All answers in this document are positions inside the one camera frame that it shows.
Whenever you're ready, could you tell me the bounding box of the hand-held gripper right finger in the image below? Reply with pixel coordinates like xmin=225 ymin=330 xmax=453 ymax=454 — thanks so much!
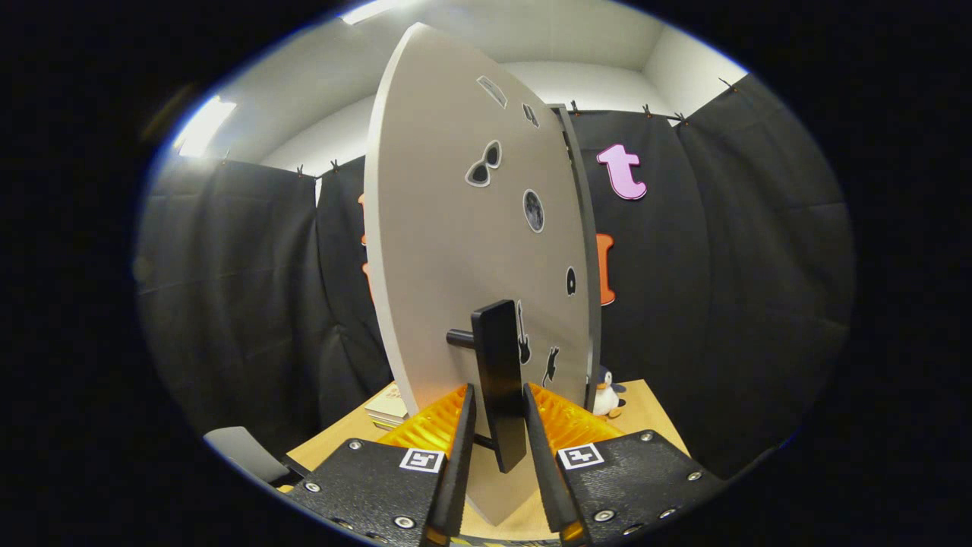
xmin=522 ymin=382 xmax=724 ymax=546

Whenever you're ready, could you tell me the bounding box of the penguin plush toy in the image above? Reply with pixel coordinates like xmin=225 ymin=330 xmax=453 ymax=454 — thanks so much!
xmin=592 ymin=365 xmax=628 ymax=419

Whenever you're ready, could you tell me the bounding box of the black door handle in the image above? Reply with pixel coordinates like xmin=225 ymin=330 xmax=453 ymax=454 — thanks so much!
xmin=446 ymin=299 xmax=528 ymax=474

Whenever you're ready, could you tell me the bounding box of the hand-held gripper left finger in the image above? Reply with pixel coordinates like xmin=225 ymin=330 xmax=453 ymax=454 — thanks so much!
xmin=285 ymin=384 xmax=478 ymax=547

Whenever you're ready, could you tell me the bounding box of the black backdrop cloth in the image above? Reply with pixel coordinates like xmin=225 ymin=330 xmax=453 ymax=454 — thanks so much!
xmin=137 ymin=74 xmax=857 ymax=479

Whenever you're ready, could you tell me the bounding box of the grey shoe cabinet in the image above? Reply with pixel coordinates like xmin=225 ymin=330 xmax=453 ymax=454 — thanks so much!
xmin=548 ymin=104 xmax=603 ymax=415

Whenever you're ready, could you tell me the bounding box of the beige cover book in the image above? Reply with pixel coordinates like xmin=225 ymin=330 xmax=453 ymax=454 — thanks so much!
xmin=364 ymin=384 xmax=407 ymax=419

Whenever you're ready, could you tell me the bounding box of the white shoe cabinet door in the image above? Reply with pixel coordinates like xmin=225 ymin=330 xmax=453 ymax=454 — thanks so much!
xmin=363 ymin=23 xmax=593 ymax=526

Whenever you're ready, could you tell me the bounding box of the ceiling light panel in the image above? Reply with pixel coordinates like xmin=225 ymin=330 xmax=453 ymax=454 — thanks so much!
xmin=338 ymin=0 xmax=403 ymax=25
xmin=173 ymin=95 xmax=238 ymax=159

